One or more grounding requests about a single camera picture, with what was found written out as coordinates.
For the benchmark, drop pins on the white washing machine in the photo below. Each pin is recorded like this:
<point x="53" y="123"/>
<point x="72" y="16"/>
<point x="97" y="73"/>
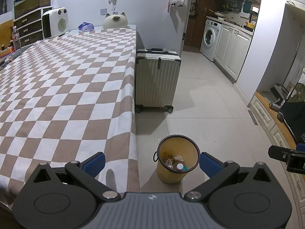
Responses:
<point x="210" y="39"/>

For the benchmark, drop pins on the yellow waste bin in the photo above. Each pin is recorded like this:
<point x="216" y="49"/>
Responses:
<point x="169" y="176"/>

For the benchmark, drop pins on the teal hanging container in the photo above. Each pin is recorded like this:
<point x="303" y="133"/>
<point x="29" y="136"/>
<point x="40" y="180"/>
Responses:
<point x="247" y="6"/>

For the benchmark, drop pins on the white kitchen base cabinets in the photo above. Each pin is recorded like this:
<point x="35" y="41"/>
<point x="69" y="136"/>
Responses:
<point x="234" y="50"/>

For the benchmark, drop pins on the torn brown cardboard box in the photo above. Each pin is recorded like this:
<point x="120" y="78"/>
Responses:
<point x="171" y="161"/>

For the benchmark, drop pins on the white wall outlet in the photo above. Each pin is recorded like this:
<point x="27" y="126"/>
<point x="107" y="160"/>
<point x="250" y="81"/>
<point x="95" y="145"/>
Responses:
<point x="104" y="12"/>

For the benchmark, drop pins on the glass fish tank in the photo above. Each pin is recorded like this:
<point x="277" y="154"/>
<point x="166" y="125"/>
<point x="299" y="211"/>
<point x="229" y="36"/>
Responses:
<point x="32" y="1"/>

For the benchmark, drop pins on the cream ribbed suitcase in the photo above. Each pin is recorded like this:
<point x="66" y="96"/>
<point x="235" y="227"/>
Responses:
<point x="157" y="81"/>

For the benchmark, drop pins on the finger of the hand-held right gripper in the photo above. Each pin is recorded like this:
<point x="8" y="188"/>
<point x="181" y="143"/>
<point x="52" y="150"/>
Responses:
<point x="301" y="147"/>
<point x="280" y="152"/>

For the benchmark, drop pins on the white fan heater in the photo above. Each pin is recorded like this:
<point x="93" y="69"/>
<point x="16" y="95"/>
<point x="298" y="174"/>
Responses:
<point x="54" y="22"/>

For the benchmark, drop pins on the grey spray can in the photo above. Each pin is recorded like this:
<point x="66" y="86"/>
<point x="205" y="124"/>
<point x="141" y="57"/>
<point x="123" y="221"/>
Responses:
<point x="274" y="105"/>

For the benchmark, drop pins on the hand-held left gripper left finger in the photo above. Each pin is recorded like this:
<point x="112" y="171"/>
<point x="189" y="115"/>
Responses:
<point x="94" y="164"/>

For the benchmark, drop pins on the hanging printed bag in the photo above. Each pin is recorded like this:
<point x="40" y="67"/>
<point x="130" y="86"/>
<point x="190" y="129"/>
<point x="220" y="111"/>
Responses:
<point x="193" y="4"/>

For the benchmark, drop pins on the blue tissue pack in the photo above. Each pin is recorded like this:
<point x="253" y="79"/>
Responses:
<point x="86" y="27"/>

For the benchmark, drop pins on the row of seasoning bottles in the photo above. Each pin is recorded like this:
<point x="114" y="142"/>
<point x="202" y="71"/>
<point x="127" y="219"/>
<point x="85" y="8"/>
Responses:
<point x="230" y="6"/>

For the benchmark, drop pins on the brown wooden door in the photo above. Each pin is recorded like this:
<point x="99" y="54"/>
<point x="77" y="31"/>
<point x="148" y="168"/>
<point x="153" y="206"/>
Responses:
<point x="194" y="35"/>

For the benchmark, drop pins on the frying pan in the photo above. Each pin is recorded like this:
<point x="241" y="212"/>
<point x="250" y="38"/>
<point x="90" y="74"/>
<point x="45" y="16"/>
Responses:
<point x="218" y="13"/>

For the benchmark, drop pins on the white sheep plush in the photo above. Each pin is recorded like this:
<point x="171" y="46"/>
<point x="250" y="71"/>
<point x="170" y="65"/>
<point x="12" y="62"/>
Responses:
<point x="178" y="1"/>

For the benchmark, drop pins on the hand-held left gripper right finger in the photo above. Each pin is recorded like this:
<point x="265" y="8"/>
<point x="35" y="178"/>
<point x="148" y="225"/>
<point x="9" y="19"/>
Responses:
<point x="210" y="164"/>

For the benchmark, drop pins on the yellow kitchen container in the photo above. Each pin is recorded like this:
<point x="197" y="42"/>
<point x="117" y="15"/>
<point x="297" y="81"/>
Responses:
<point x="251" y="24"/>

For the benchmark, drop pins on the dark cloth bag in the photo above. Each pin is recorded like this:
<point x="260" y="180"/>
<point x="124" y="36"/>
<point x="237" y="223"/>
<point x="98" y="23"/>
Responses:
<point x="295" y="114"/>

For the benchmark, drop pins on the upright water bottle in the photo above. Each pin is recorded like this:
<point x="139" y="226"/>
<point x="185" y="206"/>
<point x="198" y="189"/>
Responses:
<point x="16" y="38"/>

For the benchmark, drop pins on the box of coloured pens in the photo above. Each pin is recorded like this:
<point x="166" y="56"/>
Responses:
<point x="6" y="52"/>

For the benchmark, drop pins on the white dark drawer cabinet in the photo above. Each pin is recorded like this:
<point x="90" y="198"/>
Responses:
<point x="27" y="28"/>

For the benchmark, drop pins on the low white wood-topped cabinet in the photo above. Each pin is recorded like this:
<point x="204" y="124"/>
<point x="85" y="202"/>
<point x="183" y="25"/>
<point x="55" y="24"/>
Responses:
<point x="264" y="114"/>

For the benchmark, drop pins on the brown white checkered tablecloth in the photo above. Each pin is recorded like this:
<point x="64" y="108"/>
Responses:
<point x="71" y="88"/>

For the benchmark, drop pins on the cat-shaped white lamp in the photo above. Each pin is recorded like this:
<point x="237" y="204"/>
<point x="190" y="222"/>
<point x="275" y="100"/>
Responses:
<point x="115" y="22"/>

